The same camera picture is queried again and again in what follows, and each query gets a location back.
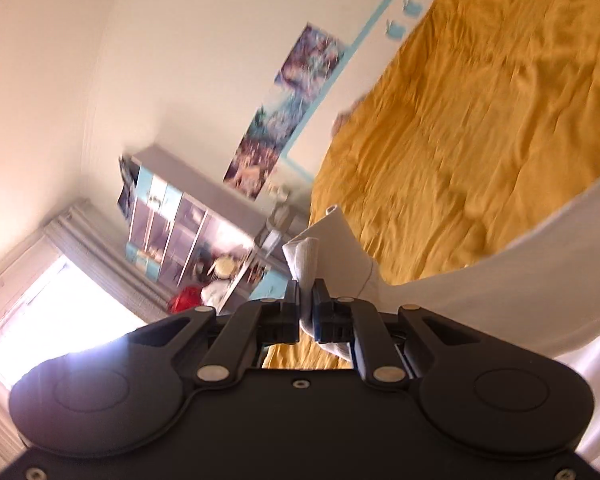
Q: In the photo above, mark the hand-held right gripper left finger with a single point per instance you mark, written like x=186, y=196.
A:
x=291, y=312

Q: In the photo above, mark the fuzzy beige pillow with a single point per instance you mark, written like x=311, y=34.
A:
x=350, y=115

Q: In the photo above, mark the wall poster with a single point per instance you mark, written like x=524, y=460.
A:
x=290, y=110

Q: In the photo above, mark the window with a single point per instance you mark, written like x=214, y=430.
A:
x=45, y=320

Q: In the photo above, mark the mustard yellow blanket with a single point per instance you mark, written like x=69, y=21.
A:
x=480, y=110

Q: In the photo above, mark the white blue-trimmed headboard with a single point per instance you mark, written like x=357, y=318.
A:
x=375, y=55

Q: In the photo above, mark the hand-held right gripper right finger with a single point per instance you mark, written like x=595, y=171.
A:
x=318, y=312

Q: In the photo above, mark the blue white shelf cabinet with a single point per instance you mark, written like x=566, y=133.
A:
x=180, y=210

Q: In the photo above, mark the red bag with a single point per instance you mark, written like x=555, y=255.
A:
x=185, y=300

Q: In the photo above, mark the grey curtain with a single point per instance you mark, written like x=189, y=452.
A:
x=95, y=255

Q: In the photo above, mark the white printed t-shirt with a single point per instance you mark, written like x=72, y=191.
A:
x=530, y=285

